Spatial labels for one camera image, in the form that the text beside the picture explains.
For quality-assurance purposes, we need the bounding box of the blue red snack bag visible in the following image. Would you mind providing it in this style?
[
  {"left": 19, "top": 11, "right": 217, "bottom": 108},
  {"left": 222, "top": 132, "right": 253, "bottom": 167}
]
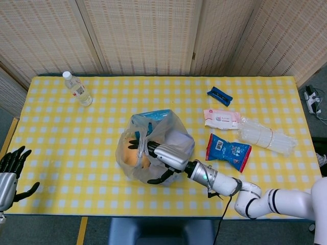
[{"left": 205, "top": 133, "right": 252, "bottom": 174}]

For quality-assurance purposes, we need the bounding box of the beige woven folding screen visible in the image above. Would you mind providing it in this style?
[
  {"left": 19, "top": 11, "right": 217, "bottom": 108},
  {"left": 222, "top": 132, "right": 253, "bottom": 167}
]
[{"left": 0, "top": 0, "right": 327, "bottom": 89}]

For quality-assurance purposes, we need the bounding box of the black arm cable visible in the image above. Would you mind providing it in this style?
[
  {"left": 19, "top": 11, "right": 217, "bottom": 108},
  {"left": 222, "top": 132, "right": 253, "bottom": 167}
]
[{"left": 206, "top": 163, "right": 243, "bottom": 245}]

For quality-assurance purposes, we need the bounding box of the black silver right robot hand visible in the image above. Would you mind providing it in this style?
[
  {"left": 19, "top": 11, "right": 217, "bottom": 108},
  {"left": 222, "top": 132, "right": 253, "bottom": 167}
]
[{"left": 128, "top": 139, "right": 190, "bottom": 185}]

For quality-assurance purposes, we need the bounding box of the white power strip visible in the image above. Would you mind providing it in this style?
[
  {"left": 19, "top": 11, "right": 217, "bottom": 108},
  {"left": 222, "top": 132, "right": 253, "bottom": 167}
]
[{"left": 303, "top": 86, "right": 322, "bottom": 115}]

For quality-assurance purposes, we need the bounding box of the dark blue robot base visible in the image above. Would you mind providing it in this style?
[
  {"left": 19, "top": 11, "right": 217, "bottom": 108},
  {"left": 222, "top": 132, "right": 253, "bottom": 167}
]
[{"left": 107, "top": 217, "right": 217, "bottom": 245}]

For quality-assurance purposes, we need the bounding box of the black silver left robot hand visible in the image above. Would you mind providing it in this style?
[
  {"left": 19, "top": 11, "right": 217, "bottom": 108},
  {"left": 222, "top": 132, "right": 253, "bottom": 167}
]
[{"left": 0, "top": 145, "right": 40, "bottom": 211}]

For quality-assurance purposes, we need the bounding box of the transparent plastic bag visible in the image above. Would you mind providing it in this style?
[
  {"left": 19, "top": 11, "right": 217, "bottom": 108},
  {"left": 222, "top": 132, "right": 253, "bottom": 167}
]
[{"left": 115, "top": 109, "right": 196, "bottom": 187}]

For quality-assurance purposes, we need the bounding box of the pink wet wipes pack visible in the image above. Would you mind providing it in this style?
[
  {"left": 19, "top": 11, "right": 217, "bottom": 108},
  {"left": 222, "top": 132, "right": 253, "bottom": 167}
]
[{"left": 203, "top": 109, "right": 242, "bottom": 130}]

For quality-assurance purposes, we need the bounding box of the blue snack box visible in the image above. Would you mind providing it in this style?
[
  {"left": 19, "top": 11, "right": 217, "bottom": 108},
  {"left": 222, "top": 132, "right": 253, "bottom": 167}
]
[{"left": 133, "top": 109, "right": 171, "bottom": 136}]

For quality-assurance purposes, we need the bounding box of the dark blue small wrapper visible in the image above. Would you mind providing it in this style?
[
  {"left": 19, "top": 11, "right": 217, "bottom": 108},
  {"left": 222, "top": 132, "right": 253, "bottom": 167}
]
[{"left": 206, "top": 86, "right": 233, "bottom": 107}]

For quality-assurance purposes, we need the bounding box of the clear plastic water bottle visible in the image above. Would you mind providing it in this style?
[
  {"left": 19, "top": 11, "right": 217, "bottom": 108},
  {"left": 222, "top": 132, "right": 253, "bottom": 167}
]
[{"left": 62, "top": 71, "right": 93, "bottom": 107}]

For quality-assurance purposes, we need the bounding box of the orange plush toy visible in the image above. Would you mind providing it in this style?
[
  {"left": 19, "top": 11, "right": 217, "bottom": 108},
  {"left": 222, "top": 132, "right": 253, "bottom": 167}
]
[{"left": 122, "top": 137, "right": 152, "bottom": 169}]

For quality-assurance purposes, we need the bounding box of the grey shoe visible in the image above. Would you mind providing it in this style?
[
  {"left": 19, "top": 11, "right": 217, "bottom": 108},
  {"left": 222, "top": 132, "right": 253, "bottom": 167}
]
[{"left": 315, "top": 152, "right": 327, "bottom": 177}]

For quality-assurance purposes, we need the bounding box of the yellow white checkered tablecloth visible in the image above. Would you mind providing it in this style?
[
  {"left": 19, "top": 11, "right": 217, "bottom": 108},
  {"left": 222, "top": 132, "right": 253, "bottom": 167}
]
[{"left": 0, "top": 75, "right": 323, "bottom": 219}]

